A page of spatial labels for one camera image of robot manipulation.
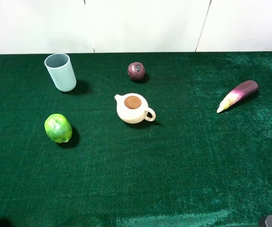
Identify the cream ceramic teapot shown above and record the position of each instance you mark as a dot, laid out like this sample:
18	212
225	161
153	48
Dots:
133	108

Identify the green velvet table cloth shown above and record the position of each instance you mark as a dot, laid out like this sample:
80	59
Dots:
190	167

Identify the green lime fruit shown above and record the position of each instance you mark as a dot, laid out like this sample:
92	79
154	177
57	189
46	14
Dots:
58	128

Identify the purple eggplant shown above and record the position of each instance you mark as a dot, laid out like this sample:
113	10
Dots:
238	93

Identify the light blue plastic cup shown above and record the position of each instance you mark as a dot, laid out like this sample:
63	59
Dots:
61	71

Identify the dark purple round fruit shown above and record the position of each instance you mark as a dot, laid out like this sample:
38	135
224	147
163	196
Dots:
136	71

